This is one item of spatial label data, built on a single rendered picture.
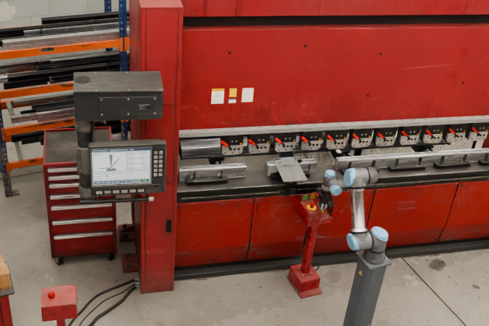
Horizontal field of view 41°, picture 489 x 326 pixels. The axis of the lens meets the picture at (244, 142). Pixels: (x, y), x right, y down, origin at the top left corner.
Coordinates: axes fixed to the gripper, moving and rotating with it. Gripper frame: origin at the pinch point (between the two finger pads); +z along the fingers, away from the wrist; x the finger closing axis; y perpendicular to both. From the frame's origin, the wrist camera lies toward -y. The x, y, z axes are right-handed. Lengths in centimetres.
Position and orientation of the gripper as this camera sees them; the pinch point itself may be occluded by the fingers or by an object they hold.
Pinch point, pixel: (322, 210)
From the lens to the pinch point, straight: 495.2
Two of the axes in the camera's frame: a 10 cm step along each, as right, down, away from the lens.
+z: -1.2, 8.0, 5.9
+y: -3.8, -5.9, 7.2
